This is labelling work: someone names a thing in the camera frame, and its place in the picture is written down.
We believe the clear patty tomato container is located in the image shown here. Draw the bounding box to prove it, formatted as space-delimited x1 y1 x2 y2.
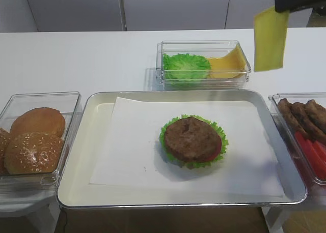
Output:
269 93 325 185

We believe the yellow cheese slice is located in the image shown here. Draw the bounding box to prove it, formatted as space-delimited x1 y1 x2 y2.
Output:
254 7 289 72

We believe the left sesame bun top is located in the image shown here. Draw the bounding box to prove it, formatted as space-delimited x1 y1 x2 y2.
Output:
0 128 11 176

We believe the brown patty on tray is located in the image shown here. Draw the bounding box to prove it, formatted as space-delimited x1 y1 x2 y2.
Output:
164 116 222 163

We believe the green lettuce under patty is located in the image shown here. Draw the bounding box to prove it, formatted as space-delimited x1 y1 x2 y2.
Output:
159 114 229 169

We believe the clear bun container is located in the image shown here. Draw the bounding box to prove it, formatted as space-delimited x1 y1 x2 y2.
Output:
1 92 82 194

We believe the clear lettuce cheese container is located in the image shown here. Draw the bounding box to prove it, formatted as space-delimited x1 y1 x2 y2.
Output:
156 40 251 91

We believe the plain bun bottom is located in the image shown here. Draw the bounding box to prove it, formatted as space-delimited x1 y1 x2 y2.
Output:
10 107 65 138

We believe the sesame bun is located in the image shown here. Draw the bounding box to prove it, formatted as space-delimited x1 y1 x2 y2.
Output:
0 128 11 176
4 132 64 174

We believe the green lettuce in container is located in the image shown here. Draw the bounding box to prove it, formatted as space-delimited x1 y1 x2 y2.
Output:
162 53 211 85

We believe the left brown patty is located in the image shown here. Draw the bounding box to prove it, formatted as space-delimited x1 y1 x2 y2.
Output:
277 98 309 138

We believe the middle red tomato slice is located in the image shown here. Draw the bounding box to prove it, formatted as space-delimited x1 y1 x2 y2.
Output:
306 139 325 180

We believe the right sesame bun top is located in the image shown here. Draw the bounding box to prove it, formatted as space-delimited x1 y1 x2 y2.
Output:
4 132 64 174

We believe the white paper sheet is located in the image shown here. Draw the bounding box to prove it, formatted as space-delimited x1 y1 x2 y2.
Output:
90 98 283 196

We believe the red tomato slice under patty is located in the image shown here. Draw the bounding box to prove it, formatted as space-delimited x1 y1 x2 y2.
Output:
202 142 222 162

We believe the silver metal tray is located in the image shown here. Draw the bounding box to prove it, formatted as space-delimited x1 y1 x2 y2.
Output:
58 90 307 208

